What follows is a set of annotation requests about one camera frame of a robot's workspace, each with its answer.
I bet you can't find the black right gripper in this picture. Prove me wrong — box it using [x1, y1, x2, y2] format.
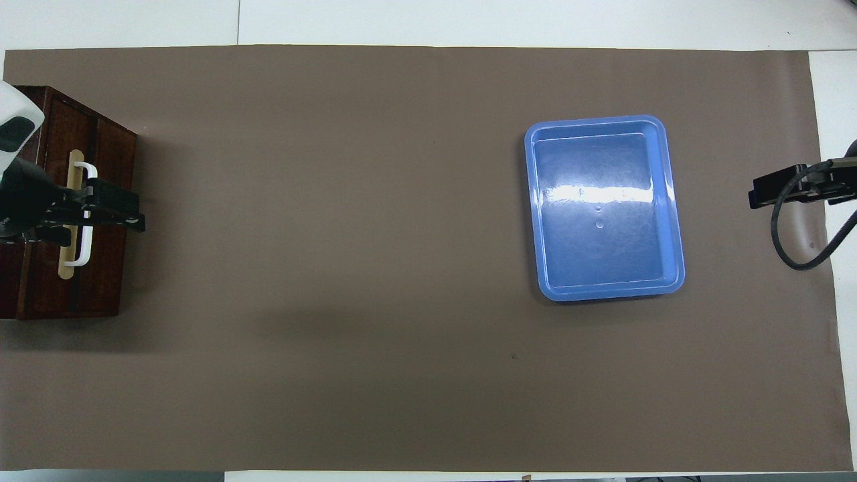
[748, 157, 857, 210]

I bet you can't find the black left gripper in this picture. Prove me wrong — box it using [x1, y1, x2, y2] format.
[0, 159, 147, 244]

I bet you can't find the white drawer handle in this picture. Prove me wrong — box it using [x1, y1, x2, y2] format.
[63, 161, 100, 268]

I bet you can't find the wooden drawer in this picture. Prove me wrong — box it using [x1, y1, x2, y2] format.
[17, 88, 139, 319]

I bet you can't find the dark wooden cabinet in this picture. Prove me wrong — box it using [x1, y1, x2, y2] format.
[0, 84, 139, 321]

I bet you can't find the blue plastic tray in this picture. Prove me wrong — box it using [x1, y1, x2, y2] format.
[524, 114, 686, 303]

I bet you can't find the brown table mat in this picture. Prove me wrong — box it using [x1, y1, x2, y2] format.
[0, 44, 854, 473]

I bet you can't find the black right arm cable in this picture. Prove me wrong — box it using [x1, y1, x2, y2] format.
[770, 158, 857, 272]

